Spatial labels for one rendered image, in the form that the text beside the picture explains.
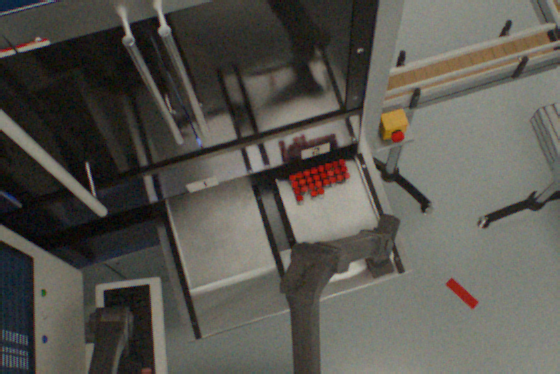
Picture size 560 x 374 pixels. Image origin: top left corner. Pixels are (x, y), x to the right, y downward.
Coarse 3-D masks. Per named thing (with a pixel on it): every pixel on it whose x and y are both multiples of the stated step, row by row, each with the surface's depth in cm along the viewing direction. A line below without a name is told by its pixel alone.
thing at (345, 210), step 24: (360, 168) 197; (288, 192) 198; (336, 192) 199; (360, 192) 199; (288, 216) 194; (312, 216) 197; (336, 216) 197; (360, 216) 197; (312, 240) 195; (360, 264) 193
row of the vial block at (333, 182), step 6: (348, 174) 195; (324, 180) 195; (330, 180) 195; (336, 180) 196; (342, 180) 196; (348, 180) 197; (306, 186) 194; (312, 186) 194; (318, 186) 194; (324, 186) 196; (330, 186) 198; (294, 192) 194; (300, 192) 194; (306, 192) 195
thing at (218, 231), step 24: (192, 192) 198; (216, 192) 198; (240, 192) 198; (192, 216) 196; (216, 216) 196; (240, 216) 196; (192, 240) 194; (216, 240) 194; (240, 240) 194; (264, 240) 194; (192, 264) 192; (216, 264) 192; (240, 264) 192; (264, 264) 192; (192, 288) 188
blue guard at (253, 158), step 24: (360, 120) 177; (264, 144) 172; (288, 144) 177; (312, 144) 182; (336, 144) 188; (192, 168) 172; (216, 168) 177; (240, 168) 182; (264, 168) 188; (120, 192) 172; (144, 192) 177; (168, 192) 182; (24, 216) 167; (48, 216) 172; (72, 216) 177; (96, 216) 182
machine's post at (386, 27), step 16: (384, 0) 126; (400, 0) 128; (384, 16) 132; (400, 16) 134; (384, 32) 138; (384, 48) 144; (368, 64) 150; (384, 64) 151; (368, 80) 156; (384, 80) 159; (368, 96) 165; (384, 96) 167; (368, 112) 174; (368, 128) 184; (368, 144) 196
